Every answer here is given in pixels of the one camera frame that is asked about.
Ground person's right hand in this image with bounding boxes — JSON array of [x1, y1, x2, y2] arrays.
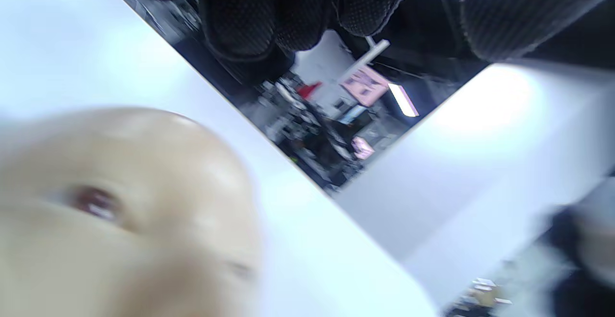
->
[[545, 207, 615, 317]]

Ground person's left hand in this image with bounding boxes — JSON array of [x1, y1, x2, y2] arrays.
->
[[108, 0, 615, 63]]

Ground white aluminium frame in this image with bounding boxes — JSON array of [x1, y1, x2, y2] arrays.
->
[[339, 38, 391, 82]]

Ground red cone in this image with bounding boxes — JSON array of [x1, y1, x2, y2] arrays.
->
[[297, 82, 322, 100]]

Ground pink screen monitor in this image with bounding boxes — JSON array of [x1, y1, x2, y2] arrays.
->
[[339, 65, 390, 107]]

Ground beige mannequin face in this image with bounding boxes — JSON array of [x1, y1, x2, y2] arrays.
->
[[0, 107, 262, 317]]

